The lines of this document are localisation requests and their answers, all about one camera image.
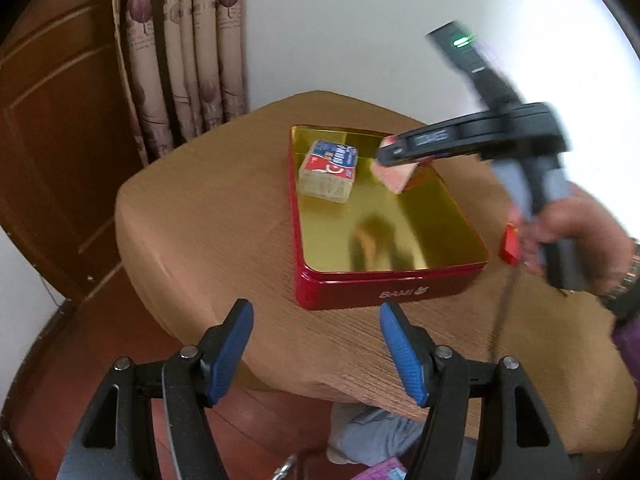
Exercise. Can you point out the small red white box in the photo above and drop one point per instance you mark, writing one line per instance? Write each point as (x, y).
(396, 179)

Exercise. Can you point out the blue red toothpick box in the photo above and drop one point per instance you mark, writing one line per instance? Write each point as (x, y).
(328, 171)

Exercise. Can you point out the person right hand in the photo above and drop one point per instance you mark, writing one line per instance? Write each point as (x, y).
(604, 247)

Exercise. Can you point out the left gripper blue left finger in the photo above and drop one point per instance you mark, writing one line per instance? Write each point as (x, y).
(115, 438)

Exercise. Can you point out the red rectangular block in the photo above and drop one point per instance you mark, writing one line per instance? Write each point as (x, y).
(510, 249)

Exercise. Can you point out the brown wooden door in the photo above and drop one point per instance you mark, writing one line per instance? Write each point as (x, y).
(66, 141)

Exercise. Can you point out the red gold tin box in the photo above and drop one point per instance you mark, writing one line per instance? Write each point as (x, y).
(377, 246)

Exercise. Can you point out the beige patterned curtain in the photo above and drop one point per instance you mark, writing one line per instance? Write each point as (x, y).
(181, 64)

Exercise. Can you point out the metal wristwatch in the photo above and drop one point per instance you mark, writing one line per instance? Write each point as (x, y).
(628, 280)

